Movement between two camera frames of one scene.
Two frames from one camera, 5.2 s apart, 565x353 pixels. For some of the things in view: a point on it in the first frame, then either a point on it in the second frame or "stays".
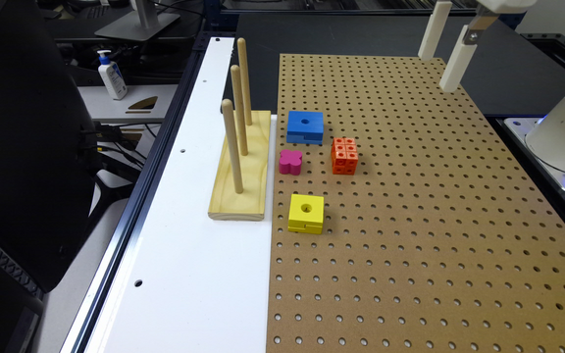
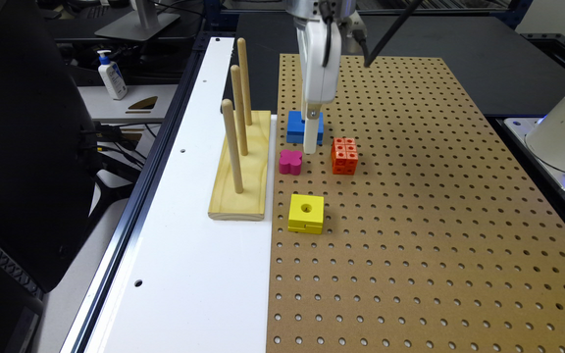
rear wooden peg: (242, 63) stays
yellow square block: (306, 214) stays
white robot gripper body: (509, 6) to (321, 82)
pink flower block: (290, 162) stays
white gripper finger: (472, 34) to (311, 128)
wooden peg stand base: (249, 204) stays
